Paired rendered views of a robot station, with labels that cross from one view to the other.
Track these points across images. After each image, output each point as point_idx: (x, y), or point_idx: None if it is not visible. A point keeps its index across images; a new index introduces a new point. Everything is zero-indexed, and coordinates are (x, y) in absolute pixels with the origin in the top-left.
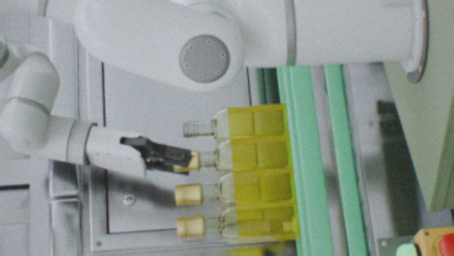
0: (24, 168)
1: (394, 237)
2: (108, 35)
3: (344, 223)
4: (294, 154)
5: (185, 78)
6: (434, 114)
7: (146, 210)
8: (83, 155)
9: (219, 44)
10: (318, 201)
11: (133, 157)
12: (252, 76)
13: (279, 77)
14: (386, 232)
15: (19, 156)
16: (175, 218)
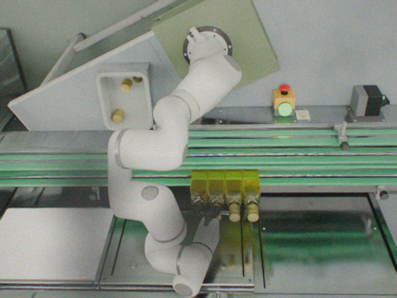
0: None
1: (272, 119)
2: (221, 73)
3: (264, 135)
4: (223, 162)
5: (238, 73)
6: (252, 40)
7: (230, 259)
8: (210, 249)
9: (227, 55)
10: (254, 141)
11: (216, 221)
12: None
13: (171, 183)
14: (270, 121)
15: None
16: (236, 246)
